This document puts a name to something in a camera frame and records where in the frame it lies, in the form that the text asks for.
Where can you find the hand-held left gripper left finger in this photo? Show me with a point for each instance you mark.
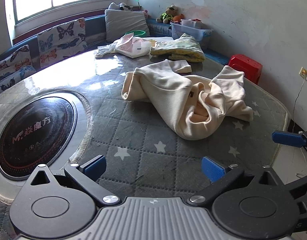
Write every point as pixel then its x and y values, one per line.
pixel 94 166

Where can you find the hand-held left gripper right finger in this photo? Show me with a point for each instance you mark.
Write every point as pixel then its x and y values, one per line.
pixel 213 171

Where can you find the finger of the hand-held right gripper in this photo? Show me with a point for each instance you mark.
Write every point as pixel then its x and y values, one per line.
pixel 303 183
pixel 288 139

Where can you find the cream garment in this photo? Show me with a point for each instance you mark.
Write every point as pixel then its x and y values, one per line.
pixel 168 92

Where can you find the round black induction cooktop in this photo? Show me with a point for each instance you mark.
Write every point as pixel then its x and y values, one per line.
pixel 38 135

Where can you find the red plastic stool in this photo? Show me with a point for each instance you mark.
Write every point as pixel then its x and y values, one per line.
pixel 244 65

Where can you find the white plastic bag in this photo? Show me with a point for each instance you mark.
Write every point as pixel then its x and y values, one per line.
pixel 104 50

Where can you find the butterfly print pillow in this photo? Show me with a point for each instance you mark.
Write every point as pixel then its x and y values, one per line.
pixel 11 60
pixel 13 80
pixel 63 40

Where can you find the pink and white bag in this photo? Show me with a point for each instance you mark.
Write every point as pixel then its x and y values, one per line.
pixel 133 47

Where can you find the yellow green folded blanket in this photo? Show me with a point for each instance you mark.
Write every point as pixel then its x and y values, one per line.
pixel 178 47

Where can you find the clear plastic storage box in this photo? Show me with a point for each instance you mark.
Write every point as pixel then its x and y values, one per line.
pixel 193 33

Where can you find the green bowl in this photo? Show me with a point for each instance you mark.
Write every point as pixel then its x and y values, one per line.
pixel 136 32

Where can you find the blue sofa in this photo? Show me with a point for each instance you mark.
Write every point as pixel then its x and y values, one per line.
pixel 93 25

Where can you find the grey pillow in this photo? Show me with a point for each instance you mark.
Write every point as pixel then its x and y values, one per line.
pixel 126 25

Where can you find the small clear plastic container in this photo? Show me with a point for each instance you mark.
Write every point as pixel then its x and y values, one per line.
pixel 191 23

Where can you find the orange toy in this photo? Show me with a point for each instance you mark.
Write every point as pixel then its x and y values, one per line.
pixel 179 18

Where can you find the pink plush toy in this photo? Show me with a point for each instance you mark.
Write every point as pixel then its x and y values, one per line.
pixel 145 12

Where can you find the black and white plush toy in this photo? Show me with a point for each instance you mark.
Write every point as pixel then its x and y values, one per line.
pixel 123 6

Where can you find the teddy bear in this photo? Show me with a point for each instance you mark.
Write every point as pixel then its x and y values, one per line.
pixel 168 13

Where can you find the wall socket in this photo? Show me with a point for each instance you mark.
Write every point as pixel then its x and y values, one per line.
pixel 304 72

